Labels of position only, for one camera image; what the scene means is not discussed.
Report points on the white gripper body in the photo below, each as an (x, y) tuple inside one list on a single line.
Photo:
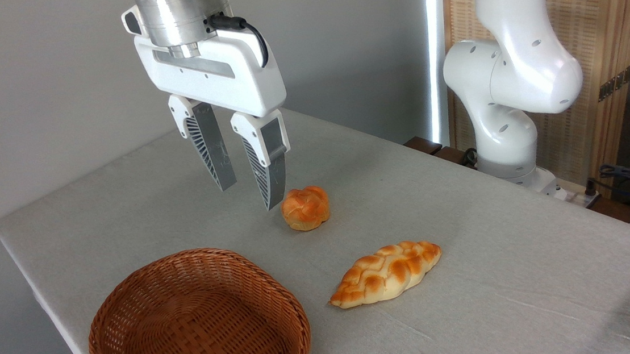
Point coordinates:
[(227, 82)]

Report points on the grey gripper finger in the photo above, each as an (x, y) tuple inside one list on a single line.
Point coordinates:
[(207, 146), (267, 164)]

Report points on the round knotted bread roll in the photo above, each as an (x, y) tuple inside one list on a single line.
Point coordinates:
[(306, 207)]

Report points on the long braided bread loaf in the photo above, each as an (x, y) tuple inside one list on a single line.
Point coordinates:
[(386, 273)]

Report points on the brown wicker basket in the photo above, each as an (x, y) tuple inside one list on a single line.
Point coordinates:
[(203, 329)]

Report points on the dark brown wooden furniture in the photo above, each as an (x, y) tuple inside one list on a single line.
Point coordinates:
[(423, 144)]

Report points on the grey tablecloth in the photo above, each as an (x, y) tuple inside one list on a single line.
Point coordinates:
[(466, 215)]

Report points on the metal screen hinge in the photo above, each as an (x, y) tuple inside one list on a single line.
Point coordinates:
[(615, 83)]

